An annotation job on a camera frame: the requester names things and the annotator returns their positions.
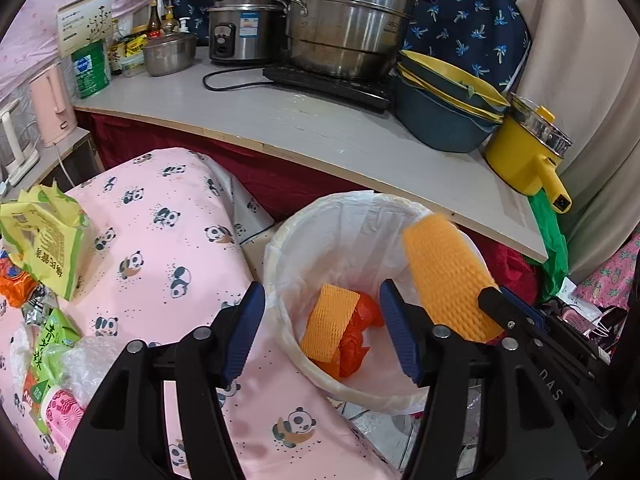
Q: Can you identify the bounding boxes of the orange plastic bag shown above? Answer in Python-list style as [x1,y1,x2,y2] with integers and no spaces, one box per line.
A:
[320,292,388,378]

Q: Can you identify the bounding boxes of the green plastic bag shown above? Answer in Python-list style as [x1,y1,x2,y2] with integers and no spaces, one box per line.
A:
[527,192,571,301]

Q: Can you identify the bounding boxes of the black power cable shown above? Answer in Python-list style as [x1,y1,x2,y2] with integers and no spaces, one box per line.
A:
[202,67,271,93]

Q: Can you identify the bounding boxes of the navy palm print cloth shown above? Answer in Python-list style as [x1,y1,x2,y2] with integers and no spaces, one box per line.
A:
[167,0,531,91]

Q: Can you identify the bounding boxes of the white lined waste bin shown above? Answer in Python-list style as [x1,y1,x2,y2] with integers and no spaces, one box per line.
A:
[263,191,481,416]

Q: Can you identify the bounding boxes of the small steel lidded pot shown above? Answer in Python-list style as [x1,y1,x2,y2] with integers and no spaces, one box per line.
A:
[142,31,198,77]

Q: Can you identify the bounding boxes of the brown seasoning bottle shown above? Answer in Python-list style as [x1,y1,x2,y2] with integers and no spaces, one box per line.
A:
[109,19,125,76]

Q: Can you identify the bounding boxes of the green tin can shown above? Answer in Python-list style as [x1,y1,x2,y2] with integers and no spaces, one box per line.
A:
[71,40,112,100]

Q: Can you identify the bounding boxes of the pink electric kettle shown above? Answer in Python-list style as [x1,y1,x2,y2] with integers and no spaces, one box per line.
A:
[27,64,78,148]

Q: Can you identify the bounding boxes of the dark sauce bottle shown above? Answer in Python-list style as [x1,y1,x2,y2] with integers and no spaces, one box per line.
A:
[146,0,163,38]

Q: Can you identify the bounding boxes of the pink plastic basket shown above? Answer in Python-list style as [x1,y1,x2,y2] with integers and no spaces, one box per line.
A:
[560,305,601,332]

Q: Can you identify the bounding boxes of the white plant print box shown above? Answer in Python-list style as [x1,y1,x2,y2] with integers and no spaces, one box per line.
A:
[56,0,113,59]

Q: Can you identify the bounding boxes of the pink pineapple print cloth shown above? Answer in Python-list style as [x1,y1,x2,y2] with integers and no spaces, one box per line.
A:
[575,232,640,311]

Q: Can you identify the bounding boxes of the yellow-green snack packet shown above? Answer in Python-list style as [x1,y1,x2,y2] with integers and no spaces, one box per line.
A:
[0,185,93,302]

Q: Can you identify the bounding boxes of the yellow electric cooking pot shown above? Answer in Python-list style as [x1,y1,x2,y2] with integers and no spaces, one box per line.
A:
[484,94,573,215]

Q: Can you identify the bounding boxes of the dark red table skirt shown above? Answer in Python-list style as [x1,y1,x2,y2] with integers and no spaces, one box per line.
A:
[75,110,381,221]

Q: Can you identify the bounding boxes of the beige curtain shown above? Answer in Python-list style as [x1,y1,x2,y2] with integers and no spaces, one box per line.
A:
[500,0,640,281]

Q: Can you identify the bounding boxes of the orange snack packet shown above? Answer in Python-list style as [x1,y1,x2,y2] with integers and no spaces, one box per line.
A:
[0,252,41,308]

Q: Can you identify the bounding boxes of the white plastic wrapper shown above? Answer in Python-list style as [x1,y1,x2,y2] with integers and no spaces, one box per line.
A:
[9,327,38,386]

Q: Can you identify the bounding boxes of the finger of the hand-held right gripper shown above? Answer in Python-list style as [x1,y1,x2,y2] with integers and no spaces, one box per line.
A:
[477,285,549,349]

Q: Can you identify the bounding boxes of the white glass kettle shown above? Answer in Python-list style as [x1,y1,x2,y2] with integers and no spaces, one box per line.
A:
[0,97,41,186]

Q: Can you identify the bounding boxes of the orange foam net sleeve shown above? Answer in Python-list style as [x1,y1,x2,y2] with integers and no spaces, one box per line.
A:
[300,283,361,363]
[403,212,503,343]

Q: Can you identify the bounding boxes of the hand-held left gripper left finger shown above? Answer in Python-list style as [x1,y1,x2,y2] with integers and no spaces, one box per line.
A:
[59,281,266,480]

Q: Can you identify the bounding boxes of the yellow seasoning packets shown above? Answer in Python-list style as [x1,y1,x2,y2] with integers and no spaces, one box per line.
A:
[122,34,149,58]

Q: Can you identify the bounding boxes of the black induction cooktop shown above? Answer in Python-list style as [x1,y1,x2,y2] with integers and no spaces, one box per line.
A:
[262,64,396,113]

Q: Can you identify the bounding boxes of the large steel steamer pot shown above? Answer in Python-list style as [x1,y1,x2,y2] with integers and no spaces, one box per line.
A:
[263,0,443,81]

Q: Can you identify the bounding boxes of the red plastic bag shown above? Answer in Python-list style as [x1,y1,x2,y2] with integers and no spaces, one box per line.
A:
[470,232,538,306]

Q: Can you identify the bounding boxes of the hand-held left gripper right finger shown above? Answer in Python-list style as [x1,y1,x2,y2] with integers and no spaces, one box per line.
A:
[378,279,588,480]

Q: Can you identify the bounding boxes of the wooden side cabinet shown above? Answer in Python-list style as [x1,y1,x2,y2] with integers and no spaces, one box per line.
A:
[30,127,103,196]

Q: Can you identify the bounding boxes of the pink panda print bedsheet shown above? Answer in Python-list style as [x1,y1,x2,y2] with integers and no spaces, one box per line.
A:
[0,147,406,480]

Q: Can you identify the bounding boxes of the blue basin yellow inside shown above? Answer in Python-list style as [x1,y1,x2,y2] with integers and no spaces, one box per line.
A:
[396,67,506,121]
[394,77,501,154]
[399,50,512,111]

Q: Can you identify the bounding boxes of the steel rice cooker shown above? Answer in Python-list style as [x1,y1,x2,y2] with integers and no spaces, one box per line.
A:
[207,0,286,66]

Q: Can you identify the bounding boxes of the silver black wrapper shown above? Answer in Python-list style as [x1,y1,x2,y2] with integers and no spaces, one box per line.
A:
[22,295,57,329]

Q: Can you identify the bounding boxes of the white power cable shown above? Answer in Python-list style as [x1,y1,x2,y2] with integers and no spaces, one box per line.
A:
[55,145,74,188]

